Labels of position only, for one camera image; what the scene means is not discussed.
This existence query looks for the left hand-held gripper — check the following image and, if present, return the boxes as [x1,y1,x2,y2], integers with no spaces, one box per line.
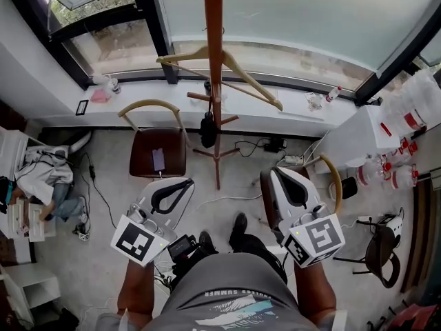
[110,177,196,268]

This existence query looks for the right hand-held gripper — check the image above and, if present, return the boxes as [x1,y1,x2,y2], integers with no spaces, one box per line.
[269,166,347,268]

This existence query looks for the black umbrella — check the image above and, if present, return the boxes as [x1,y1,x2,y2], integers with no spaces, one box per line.
[199,100,218,150]

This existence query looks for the brown wooden coat rack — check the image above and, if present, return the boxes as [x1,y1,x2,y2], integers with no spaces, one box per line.
[151,0,242,191]

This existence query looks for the person's left forearm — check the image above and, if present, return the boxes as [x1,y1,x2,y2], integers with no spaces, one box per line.
[116,262,156,319]

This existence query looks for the person's right forearm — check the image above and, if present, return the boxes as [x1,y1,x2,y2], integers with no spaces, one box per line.
[292,263,337,325]

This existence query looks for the brown chair with curved backrest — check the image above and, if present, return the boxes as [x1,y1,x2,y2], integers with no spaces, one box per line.
[260,154,344,236]
[117,99,194,179]

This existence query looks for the purple smartphone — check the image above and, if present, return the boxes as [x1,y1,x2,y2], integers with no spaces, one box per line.
[152,148,165,172]

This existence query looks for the black device with screen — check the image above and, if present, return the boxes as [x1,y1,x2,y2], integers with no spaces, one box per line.
[167,234,201,265]

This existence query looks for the small white bin black top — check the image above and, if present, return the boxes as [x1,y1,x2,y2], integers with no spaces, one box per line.
[339,176,359,199]

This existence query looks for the person's left black shoe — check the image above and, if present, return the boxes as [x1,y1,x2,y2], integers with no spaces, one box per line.
[198,231,216,254]

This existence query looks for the person's black shoe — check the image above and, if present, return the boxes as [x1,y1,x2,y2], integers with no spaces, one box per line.
[198,231,216,254]
[229,212,248,251]

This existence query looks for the person's right black shoe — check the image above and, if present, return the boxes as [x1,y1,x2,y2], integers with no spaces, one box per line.
[229,212,248,251]

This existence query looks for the person's black trousers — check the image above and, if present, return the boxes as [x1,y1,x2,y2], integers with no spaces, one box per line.
[206,232,289,284]

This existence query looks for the white water dispenser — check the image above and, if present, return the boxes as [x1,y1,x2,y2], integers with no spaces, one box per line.
[315,105,402,174]

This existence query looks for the person's grey printed shirt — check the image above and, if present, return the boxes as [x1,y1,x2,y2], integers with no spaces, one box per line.
[96,252,347,331]

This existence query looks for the pile of clear water jugs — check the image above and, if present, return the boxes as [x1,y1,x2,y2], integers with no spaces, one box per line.
[356,153,420,191]

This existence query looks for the clear plastic bottle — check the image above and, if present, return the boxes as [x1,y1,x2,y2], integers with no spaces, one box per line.
[305,91,323,112]

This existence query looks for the black wicker stool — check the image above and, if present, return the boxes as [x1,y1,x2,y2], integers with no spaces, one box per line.
[332,214,404,289]

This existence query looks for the red capped water bottle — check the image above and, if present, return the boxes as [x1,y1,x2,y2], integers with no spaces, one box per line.
[325,86,344,103]

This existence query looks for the light wooden clothes hanger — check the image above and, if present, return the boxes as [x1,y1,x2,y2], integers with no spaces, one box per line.
[156,46,284,112]

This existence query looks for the pink cloth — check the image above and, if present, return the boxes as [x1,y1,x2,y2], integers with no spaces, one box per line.
[90,88,112,103]

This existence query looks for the crumpled white plastic bag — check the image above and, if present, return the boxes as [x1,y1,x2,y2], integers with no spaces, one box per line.
[92,74,113,89]

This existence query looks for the low white shelf unit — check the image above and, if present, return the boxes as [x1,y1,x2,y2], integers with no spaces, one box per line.
[0,263,62,327]

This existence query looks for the black bag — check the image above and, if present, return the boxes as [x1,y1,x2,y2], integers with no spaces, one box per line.
[44,307,80,331]

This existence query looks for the white drawer cabinet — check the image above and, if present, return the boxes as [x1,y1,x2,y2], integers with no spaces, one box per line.
[0,126,58,243]

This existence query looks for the pink red bag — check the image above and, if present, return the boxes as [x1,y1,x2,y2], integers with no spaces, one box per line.
[389,303,441,331]

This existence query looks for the black framed window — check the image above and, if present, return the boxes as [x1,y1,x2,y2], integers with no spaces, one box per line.
[10,0,441,106]

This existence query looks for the white charging cable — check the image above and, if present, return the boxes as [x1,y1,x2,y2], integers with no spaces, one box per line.
[158,170,263,217]

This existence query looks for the long black power cable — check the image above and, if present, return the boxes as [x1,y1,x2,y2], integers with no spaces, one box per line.
[81,153,118,229]

